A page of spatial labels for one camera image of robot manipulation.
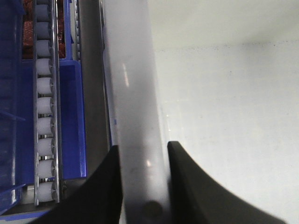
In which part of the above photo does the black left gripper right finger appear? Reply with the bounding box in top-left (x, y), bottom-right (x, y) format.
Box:
top-left (167, 141), bottom-right (284, 224)

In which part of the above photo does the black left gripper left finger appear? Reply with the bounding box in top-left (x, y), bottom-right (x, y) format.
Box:
top-left (30, 146), bottom-right (123, 224)

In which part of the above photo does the white plastic tote bin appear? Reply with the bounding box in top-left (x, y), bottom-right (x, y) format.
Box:
top-left (103, 0), bottom-right (299, 224)

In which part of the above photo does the blue bin left shelf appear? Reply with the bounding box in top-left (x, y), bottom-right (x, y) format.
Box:
top-left (0, 0), bottom-right (86, 221)

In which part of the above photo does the left white roller track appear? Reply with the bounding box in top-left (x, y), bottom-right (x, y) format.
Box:
top-left (32, 0), bottom-right (62, 206)

